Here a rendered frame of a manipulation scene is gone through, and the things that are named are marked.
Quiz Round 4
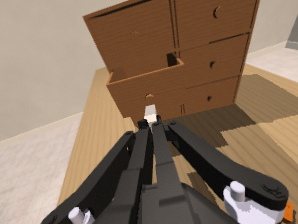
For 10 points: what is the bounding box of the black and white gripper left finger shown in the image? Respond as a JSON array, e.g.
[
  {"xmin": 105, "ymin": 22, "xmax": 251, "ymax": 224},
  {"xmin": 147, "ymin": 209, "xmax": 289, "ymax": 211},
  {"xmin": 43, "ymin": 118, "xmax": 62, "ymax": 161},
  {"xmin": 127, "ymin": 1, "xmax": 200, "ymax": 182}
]
[{"xmin": 40, "ymin": 106, "xmax": 154, "ymax": 224}]

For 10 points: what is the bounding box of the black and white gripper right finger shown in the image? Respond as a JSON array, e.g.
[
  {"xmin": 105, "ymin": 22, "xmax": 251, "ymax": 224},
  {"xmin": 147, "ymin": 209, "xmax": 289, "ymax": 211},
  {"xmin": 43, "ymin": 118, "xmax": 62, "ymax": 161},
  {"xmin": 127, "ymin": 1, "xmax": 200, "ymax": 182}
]
[{"xmin": 150, "ymin": 104, "xmax": 289, "ymax": 224}]

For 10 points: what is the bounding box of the small brown chest of drawers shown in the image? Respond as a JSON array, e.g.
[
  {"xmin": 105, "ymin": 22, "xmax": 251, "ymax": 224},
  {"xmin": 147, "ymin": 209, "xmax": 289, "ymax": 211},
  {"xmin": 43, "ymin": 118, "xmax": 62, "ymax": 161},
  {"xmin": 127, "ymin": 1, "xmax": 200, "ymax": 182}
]
[{"xmin": 82, "ymin": 0, "xmax": 260, "ymax": 120}]

